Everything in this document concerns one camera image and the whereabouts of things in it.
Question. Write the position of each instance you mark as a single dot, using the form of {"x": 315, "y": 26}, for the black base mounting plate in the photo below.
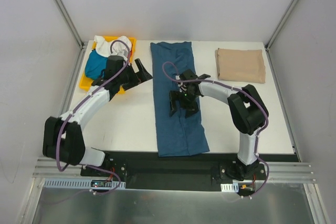
{"x": 146, "y": 170}

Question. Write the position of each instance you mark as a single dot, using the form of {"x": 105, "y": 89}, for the grey slotted cable duct left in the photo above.
{"x": 96, "y": 184}

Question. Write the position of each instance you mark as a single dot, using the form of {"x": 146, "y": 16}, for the aluminium frame post left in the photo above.
{"x": 69, "y": 22}

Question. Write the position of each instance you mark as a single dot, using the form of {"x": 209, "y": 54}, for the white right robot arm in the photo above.
{"x": 248, "y": 111}

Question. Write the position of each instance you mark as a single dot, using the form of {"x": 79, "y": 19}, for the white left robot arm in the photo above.
{"x": 63, "y": 137}

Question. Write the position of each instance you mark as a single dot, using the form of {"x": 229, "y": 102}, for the dark blue t-shirt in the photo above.
{"x": 176, "y": 135}

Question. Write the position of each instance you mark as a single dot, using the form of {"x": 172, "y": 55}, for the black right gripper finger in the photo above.
{"x": 191, "y": 110}
{"x": 174, "y": 96}

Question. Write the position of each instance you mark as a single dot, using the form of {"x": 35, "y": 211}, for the yellow plastic tray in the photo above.
{"x": 85, "y": 82}

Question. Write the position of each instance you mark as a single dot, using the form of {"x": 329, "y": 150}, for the grey slotted cable duct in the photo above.
{"x": 229, "y": 188}
{"x": 96, "y": 184}

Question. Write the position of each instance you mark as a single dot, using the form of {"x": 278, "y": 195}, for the aluminium frame post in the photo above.
{"x": 69, "y": 22}
{"x": 290, "y": 8}

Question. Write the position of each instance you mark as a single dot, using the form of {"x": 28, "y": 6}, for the grey slotted cable duct right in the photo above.
{"x": 229, "y": 188}

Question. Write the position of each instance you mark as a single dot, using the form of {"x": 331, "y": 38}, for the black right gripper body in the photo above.
{"x": 184, "y": 102}

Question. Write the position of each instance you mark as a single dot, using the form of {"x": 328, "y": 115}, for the aluminium front rail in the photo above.
{"x": 280, "y": 172}

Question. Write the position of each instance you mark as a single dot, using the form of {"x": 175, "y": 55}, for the folded beige t-shirt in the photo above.
{"x": 240, "y": 65}

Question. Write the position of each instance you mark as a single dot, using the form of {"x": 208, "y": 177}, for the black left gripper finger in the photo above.
{"x": 143, "y": 75}
{"x": 131, "y": 84}

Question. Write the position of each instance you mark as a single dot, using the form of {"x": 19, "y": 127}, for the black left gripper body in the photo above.
{"x": 134, "y": 75}

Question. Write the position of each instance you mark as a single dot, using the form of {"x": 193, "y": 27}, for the white t-shirt in tray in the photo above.
{"x": 117, "y": 46}

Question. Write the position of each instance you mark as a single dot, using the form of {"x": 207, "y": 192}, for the bright blue t-shirt in tray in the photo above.
{"x": 95, "y": 65}

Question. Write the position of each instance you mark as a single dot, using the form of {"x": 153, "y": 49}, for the aluminium frame post right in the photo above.
{"x": 290, "y": 8}

